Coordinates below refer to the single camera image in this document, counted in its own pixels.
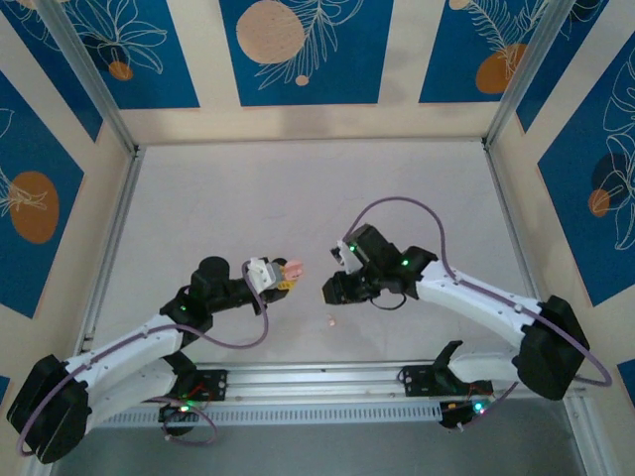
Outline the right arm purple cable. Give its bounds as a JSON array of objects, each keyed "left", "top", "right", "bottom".
[{"left": 345, "top": 196, "right": 613, "bottom": 430}]

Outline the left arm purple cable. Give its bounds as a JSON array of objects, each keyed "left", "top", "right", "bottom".
[{"left": 16, "top": 260, "right": 271, "bottom": 456}]

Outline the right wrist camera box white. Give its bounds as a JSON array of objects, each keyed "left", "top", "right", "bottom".
[{"left": 330, "top": 239, "right": 359, "bottom": 275}]

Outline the aluminium mounting rail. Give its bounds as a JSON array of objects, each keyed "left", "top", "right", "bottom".
[{"left": 42, "top": 360, "right": 582, "bottom": 409}]

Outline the aluminium lower frame bar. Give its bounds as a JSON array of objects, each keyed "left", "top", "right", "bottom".
[
  {"left": 563, "top": 396, "right": 609, "bottom": 476},
  {"left": 22, "top": 455, "right": 68, "bottom": 476}
]

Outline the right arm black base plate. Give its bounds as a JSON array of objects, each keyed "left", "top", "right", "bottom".
[{"left": 399, "top": 365, "right": 495, "bottom": 398}]

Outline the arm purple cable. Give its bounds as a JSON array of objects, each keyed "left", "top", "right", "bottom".
[
  {"left": 16, "top": 260, "right": 271, "bottom": 456},
  {"left": 345, "top": 196, "right": 613, "bottom": 430}
]

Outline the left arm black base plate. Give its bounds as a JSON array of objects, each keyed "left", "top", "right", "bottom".
[{"left": 137, "top": 369, "right": 230, "bottom": 403}]

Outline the grey slotted cable duct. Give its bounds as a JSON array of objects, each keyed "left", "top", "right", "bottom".
[{"left": 63, "top": 400, "right": 445, "bottom": 428}]

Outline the aluminium table side rail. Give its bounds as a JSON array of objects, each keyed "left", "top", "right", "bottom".
[
  {"left": 481, "top": 141, "right": 560, "bottom": 358},
  {"left": 71, "top": 147, "right": 146, "bottom": 369}
]

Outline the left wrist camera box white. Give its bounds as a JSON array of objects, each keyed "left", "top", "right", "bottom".
[{"left": 246, "top": 256, "right": 285, "bottom": 293}]

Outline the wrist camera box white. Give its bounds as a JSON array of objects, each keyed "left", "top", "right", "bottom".
[
  {"left": 246, "top": 256, "right": 285, "bottom": 293},
  {"left": 330, "top": 239, "right": 359, "bottom": 275}
]

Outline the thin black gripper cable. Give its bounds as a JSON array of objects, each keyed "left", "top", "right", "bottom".
[{"left": 370, "top": 291, "right": 409, "bottom": 312}]

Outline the aluminium frame post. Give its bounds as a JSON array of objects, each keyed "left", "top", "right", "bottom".
[
  {"left": 35, "top": 0, "right": 139, "bottom": 154},
  {"left": 481, "top": 0, "right": 581, "bottom": 149}
]

